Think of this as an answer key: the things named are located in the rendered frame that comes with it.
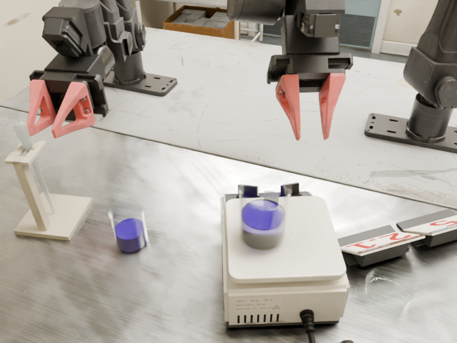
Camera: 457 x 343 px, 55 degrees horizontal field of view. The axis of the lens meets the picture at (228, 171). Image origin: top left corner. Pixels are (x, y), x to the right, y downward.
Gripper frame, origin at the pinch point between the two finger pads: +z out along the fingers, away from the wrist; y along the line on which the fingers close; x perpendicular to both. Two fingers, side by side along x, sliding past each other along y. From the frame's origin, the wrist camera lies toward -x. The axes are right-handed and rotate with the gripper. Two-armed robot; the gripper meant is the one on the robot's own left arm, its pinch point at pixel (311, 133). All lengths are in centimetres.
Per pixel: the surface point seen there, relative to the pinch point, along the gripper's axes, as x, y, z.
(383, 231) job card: 6.1, 10.2, 12.4
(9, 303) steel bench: 0.5, -36.8, 19.8
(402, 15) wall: 225, 117, -143
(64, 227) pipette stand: 7.5, -33.2, 10.6
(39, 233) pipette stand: 6.8, -36.3, 11.4
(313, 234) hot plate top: -5.4, -1.7, 12.9
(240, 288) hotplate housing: -7.6, -9.9, 18.2
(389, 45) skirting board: 242, 113, -129
